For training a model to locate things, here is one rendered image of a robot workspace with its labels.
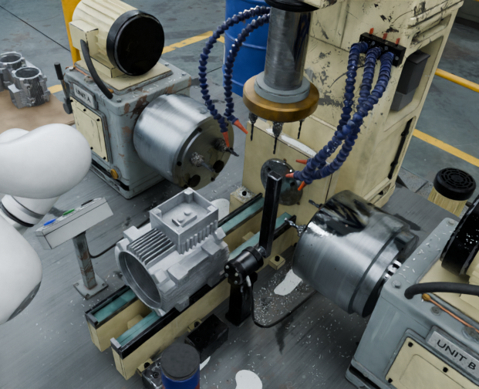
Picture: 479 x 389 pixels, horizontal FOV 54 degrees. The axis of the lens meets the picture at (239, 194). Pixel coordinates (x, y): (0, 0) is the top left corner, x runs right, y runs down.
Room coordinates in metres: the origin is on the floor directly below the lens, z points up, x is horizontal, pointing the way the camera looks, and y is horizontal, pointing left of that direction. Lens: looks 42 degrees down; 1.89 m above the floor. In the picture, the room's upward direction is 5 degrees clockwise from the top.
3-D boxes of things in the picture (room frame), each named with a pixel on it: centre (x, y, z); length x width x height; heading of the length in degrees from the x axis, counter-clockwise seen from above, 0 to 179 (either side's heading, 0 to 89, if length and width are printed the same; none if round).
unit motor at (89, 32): (1.36, 0.45, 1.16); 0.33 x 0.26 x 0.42; 49
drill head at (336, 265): (0.75, -0.31, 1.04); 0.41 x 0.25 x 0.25; 49
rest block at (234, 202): (1.09, -0.02, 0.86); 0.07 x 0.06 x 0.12; 49
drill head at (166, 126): (1.20, 0.21, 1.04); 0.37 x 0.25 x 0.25; 49
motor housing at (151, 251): (0.73, 0.15, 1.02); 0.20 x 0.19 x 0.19; 140
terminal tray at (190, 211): (0.76, 0.12, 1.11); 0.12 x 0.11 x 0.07; 140
